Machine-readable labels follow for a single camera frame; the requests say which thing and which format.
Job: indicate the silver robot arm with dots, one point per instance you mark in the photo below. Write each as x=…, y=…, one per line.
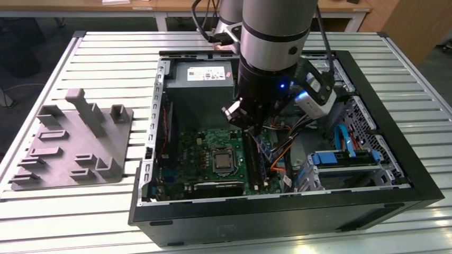
x=275, y=21

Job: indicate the grey power supply unit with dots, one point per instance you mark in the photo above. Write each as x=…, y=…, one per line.
x=198, y=105

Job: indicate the metal drive cage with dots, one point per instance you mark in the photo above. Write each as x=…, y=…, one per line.
x=342, y=69

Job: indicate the CPU socket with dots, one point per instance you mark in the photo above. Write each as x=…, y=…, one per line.
x=226, y=149

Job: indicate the green motherboard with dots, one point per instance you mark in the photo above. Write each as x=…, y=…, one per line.
x=192, y=143

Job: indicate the silver CPU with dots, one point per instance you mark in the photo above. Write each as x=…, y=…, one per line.
x=223, y=160

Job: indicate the hard disk in blue carrier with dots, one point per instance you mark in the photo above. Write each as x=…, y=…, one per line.
x=327, y=158

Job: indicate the black graphics card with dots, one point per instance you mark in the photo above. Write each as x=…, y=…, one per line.
x=216, y=186

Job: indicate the metal disk bay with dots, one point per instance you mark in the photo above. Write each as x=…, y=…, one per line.
x=354, y=169

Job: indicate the blue expansion slot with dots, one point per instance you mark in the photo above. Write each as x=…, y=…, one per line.
x=170, y=176

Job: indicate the wooden cabinet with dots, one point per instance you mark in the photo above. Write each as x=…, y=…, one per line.
x=416, y=26

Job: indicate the blue VGA port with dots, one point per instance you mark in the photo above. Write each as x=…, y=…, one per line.
x=154, y=191

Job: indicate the black PC case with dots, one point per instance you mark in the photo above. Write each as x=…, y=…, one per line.
x=283, y=219

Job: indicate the grey parts rack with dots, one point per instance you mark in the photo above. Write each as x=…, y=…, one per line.
x=92, y=148

